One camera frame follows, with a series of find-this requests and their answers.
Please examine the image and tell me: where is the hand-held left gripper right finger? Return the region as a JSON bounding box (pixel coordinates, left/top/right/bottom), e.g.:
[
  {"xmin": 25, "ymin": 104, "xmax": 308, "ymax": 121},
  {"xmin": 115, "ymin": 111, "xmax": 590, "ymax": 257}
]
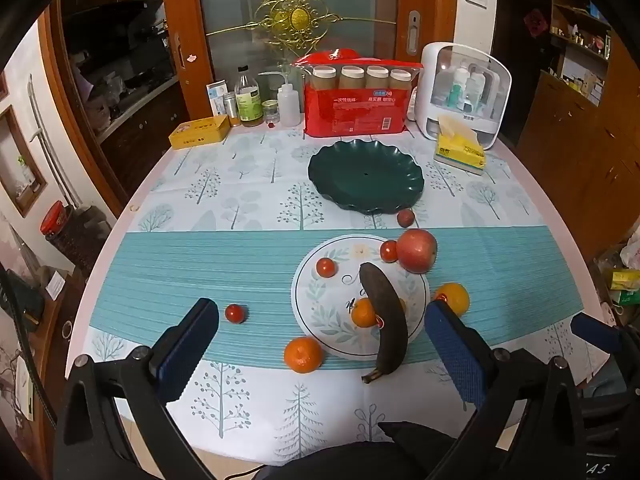
[{"xmin": 424, "ymin": 299, "xmax": 588, "ymax": 480}]

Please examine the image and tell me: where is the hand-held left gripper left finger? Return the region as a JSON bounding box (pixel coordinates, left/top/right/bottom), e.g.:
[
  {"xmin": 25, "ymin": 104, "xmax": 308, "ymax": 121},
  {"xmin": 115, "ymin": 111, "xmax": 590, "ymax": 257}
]
[{"xmin": 52, "ymin": 297, "xmax": 221, "ymax": 480}]

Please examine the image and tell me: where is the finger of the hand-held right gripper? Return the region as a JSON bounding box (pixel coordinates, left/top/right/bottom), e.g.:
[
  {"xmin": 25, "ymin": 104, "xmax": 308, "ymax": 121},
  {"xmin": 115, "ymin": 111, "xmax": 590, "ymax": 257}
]
[{"xmin": 571, "ymin": 312, "xmax": 626, "ymax": 356}]

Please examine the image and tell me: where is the large orange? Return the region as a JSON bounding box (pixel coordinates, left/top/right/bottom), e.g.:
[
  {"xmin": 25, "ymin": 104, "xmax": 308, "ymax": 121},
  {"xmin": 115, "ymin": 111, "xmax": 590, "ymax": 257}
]
[{"xmin": 433, "ymin": 282, "xmax": 471, "ymax": 317}]

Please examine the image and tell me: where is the overripe dark banana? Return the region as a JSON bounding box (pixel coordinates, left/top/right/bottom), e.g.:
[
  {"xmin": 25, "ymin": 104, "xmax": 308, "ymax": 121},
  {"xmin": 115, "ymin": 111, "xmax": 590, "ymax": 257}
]
[{"xmin": 359, "ymin": 262, "xmax": 408, "ymax": 386}]

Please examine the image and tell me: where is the small tangerine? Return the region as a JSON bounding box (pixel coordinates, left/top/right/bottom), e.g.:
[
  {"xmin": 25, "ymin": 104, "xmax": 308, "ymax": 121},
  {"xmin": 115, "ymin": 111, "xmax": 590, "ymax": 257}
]
[
  {"xmin": 283, "ymin": 336, "xmax": 325, "ymax": 375},
  {"xmin": 351, "ymin": 298, "xmax": 377, "ymax": 328}
]

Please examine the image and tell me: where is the red apple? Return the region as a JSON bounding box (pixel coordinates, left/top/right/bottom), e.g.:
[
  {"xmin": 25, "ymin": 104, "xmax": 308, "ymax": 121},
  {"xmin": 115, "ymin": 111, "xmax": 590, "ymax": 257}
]
[{"xmin": 396, "ymin": 228, "xmax": 438, "ymax": 275}]

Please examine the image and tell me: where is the dark green scalloped plate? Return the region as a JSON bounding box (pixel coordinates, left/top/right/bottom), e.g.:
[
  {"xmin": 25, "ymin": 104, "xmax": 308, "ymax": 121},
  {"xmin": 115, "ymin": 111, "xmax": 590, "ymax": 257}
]
[{"xmin": 307, "ymin": 140, "xmax": 425, "ymax": 213}]

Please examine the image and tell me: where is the yellow green packet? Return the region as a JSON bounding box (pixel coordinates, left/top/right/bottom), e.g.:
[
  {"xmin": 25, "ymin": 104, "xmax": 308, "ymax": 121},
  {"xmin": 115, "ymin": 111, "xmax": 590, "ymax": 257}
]
[{"xmin": 607, "ymin": 267, "xmax": 640, "ymax": 306}]

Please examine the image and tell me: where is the red lid jar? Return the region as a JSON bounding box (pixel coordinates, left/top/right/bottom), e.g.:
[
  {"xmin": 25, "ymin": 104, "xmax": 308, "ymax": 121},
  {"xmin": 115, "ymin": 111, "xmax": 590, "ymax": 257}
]
[{"xmin": 40, "ymin": 200, "xmax": 76, "ymax": 241}]

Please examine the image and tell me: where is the yellow tissue pack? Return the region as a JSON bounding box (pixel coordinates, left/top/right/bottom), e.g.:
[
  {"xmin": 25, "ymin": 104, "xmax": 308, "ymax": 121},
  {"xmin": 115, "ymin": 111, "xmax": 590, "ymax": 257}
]
[{"xmin": 433, "ymin": 115, "xmax": 487, "ymax": 176}]

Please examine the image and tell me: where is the wooden shelf cabinet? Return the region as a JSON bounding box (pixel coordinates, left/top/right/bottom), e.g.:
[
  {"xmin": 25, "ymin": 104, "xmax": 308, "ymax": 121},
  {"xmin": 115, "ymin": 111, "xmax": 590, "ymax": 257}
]
[{"xmin": 515, "ymin": 0, "xmax": 640, "ymax": 261}]

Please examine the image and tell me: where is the yellow tin box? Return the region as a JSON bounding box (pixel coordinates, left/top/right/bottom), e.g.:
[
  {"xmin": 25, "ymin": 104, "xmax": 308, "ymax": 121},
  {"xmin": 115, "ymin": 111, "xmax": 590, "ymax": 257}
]
[{"xmin": 168, "ymin": 115, "xmax": 231, "ymax": 150}]

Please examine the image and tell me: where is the white and blue carton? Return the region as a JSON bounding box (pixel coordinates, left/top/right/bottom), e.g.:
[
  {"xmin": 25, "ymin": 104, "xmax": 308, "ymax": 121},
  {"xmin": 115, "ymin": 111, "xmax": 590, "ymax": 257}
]
[{"xmin": 207, "ymin": 80, "xmax": 232, "ymax": 117}]

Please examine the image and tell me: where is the glass bottle green label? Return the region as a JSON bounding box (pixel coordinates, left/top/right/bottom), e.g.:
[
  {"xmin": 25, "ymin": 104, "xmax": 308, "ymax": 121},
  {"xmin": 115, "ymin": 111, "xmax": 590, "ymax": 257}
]
[{"xmin": 235, "ymin": 65, "xmax": 264, "ymax": 128}]

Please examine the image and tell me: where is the white cosmetics storage box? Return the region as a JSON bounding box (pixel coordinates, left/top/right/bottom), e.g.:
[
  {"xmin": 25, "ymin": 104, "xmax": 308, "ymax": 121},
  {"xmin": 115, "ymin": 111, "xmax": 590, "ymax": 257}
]
[{"xmin": 414, "ymin": 41, "xmax": 513, "ymax": 150}]

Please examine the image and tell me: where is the red paper cup package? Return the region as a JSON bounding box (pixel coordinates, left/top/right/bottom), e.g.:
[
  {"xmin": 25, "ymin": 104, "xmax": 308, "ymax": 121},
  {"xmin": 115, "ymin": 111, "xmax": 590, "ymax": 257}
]
[{"xmin": 292, "ymin": 50, "xmax": 425, "ymax": 138}]

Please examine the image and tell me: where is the white squeeze bottle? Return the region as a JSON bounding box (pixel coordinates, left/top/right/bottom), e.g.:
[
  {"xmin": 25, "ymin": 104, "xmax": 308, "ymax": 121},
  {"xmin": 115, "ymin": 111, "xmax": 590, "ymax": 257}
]
[{"xmin": 257, "ymin": 71, "xmax": 300, "ymax": 127}]

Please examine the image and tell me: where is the wooden glass door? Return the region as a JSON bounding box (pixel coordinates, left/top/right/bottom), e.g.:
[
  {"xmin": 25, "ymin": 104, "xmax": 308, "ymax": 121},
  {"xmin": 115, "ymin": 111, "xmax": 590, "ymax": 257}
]
[{"xmin": 160, "ymin": 0, "xmax": 458, "ymax": 111}]

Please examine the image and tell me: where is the gold door ornament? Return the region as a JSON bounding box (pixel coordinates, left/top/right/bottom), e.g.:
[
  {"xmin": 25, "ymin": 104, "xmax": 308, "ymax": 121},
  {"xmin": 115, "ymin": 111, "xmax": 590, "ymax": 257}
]
[{"xmin": 206, "ymin": 0, "xmax": 396, "ymax": 56}]

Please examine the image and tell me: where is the long metal handle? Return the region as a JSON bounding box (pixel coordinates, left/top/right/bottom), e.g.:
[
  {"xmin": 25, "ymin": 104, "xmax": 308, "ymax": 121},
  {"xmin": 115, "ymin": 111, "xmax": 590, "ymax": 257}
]
[{"xmin": 29, "ymin": 74, "xmax": 72, "ymax": 207}]

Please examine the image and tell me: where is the wooden framed wall niche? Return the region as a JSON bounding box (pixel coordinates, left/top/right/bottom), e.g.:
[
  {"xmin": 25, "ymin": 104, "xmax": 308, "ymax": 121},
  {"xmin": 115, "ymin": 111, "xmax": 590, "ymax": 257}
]
[{"xmin": 0, "ymin": 105, "xmax": 48, "ymax": 218}]

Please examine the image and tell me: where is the red wall decoration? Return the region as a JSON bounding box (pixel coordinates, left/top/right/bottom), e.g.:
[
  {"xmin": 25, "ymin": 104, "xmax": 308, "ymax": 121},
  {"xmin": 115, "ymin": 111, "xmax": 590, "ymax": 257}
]
[{"xmin": 524, "ymin": 8, "xmax": 551, "ymax": 38}]

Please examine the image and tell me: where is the metal door handle plate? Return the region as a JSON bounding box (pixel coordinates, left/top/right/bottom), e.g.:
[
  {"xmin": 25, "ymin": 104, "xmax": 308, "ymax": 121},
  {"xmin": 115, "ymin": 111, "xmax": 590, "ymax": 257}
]
[{"xmin": 407, "ymin": 10, "xmax": 422, "ymax": 57}]

